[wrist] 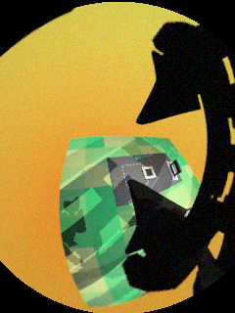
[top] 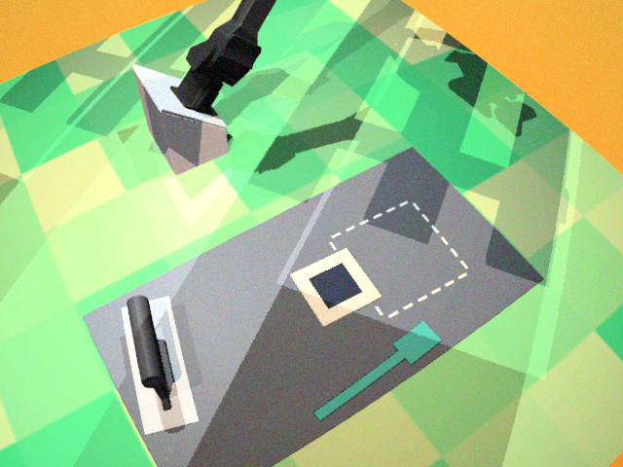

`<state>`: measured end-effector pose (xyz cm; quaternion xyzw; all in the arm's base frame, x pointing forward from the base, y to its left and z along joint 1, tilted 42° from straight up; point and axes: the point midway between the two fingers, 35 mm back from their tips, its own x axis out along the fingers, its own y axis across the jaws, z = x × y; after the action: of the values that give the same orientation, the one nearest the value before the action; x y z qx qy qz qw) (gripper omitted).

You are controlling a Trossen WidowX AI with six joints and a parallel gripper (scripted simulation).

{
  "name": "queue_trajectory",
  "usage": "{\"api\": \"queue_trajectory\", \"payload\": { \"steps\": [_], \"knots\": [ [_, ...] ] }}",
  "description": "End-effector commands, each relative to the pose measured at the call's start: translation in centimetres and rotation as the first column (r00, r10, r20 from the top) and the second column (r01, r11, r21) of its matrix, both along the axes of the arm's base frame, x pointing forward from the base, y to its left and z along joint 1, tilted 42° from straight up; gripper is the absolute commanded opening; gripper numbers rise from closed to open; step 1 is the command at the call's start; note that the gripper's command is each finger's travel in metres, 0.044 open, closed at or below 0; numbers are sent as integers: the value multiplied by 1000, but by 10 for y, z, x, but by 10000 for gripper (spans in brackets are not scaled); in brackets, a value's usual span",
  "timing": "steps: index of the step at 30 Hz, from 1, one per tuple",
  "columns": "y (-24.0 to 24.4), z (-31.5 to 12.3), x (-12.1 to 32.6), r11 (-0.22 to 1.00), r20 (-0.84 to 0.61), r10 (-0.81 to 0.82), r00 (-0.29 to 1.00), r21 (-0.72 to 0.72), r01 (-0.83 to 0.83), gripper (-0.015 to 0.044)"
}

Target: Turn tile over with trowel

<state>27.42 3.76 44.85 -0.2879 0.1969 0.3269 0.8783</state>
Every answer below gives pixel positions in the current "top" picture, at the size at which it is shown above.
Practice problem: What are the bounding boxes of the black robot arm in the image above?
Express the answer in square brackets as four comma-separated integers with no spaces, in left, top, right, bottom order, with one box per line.
[169,0,276,115]

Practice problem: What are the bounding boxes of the cream square tile with dark blue square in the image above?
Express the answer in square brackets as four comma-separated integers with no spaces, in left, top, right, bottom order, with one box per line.
[290,248,381,328]

